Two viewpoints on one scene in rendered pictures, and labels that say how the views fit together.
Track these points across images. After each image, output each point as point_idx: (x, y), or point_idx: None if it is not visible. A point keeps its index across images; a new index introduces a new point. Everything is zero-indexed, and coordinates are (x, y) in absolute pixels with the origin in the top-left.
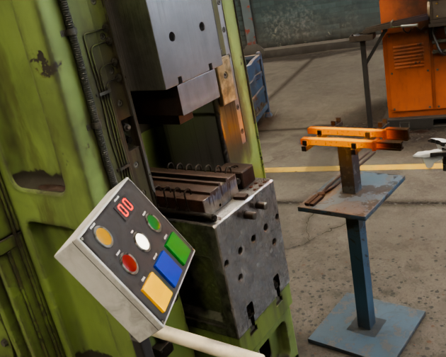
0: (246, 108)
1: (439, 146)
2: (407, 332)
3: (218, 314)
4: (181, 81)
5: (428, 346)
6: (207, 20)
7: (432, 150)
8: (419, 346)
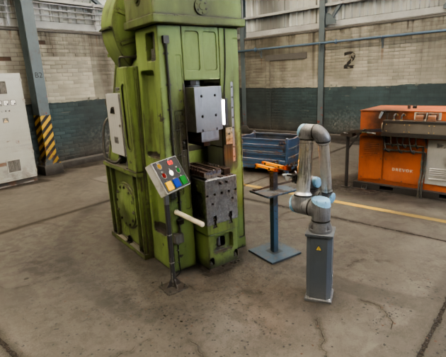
0: (238, 148)
1: None
2: (287, 256)
3: (203, 217)
4: (203, 131)
5: (292, 262)
6: (218, 113)
7: (289, 173)
8: (289, 261)
